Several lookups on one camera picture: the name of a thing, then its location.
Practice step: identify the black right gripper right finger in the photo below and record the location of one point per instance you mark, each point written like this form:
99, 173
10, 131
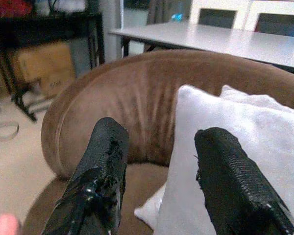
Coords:
235, 181

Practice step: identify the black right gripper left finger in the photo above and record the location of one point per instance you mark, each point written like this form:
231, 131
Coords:
103, 171

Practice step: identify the large white pillow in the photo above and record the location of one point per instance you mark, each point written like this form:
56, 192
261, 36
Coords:
235, 117

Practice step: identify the brown round sofa chair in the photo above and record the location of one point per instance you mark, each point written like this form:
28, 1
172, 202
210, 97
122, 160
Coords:
142, 98

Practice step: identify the pink object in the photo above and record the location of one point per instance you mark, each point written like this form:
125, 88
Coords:
3, 225

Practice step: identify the cardboard box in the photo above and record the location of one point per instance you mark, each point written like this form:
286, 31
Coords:
49, 66

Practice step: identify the white table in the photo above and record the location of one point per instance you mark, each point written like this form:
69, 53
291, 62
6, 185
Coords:
223, 39

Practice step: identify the black console table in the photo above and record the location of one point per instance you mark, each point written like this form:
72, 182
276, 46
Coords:
46, 27

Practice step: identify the white chair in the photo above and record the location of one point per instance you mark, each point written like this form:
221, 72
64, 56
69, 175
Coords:
216, 14
276, 19

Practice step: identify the red object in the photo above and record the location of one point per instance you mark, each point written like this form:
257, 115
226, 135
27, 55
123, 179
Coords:
11, 7

